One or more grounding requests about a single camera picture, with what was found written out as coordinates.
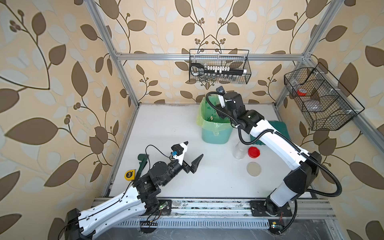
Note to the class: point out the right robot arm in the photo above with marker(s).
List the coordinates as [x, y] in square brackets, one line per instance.
[302, 173]

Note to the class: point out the wire basket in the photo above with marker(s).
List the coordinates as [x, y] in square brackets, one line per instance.
[329, 104]
[222, 66]

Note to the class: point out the red object in basket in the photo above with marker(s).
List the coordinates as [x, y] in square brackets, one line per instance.
[301, 92]

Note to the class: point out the yellow tape measure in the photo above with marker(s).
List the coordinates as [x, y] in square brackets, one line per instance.
[130, 175]

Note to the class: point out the green plastic tool case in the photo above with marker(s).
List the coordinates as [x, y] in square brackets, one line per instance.
[279, 126]

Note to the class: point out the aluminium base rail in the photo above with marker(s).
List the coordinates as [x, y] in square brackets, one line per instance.
[308, 209]

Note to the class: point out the black socket wrench set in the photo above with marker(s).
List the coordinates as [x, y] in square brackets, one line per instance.
[199, 70]

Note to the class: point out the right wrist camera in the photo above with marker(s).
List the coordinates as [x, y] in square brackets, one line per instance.
[221, 92]

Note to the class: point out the back wire basket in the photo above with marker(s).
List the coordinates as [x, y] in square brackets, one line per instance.
[222, 66]

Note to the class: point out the right wire basket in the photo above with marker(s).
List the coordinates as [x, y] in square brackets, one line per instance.
[329, 104]

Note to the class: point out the green plastic trash bin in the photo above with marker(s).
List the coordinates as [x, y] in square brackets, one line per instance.
[215, 140]

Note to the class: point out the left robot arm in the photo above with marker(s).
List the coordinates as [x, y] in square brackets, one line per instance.
[137, 200]

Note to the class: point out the beige jar lid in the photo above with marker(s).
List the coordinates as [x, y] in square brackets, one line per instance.
[254, 169]

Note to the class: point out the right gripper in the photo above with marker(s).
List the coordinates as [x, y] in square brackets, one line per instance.
[228, 108]

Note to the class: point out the red jar lid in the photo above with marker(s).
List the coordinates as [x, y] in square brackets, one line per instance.
[254, 152]

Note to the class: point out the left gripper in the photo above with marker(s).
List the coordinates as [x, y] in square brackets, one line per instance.
[186, 165]

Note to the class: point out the yellow-green bin liner bag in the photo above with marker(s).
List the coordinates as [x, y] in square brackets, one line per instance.
[210, 122]

